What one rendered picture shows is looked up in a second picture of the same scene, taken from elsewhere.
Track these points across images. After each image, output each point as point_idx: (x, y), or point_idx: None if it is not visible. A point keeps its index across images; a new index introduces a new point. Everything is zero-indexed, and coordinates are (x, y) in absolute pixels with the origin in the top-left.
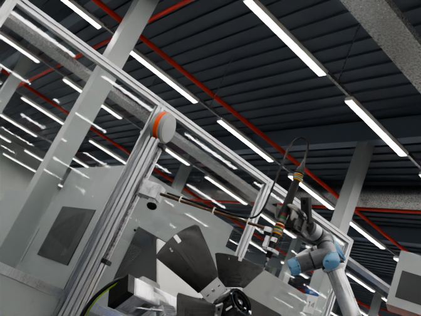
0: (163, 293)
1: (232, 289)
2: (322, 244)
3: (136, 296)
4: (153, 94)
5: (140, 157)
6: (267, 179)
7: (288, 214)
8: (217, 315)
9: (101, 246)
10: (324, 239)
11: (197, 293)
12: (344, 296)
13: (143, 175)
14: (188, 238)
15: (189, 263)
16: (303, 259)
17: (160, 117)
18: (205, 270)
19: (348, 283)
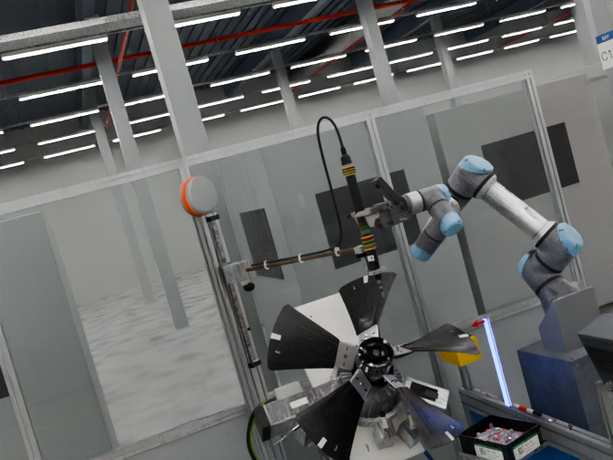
0: (301, 394)
1: (358, 348)
2: (431, 212)
3: (275, 424)
4: (163, 163)
5: (202, 246)
6: (363, 113)
7: None
8: (360, 383)
9: (238, 354)
10: (431, 203)
11: (353, 336)
12: (514, 215)
13: (219, 261)
14: (286, 327)
15: (304, 350)
16: (422, 242)
17: (183, 195)
18: (324, 344)
19: (510, 196)
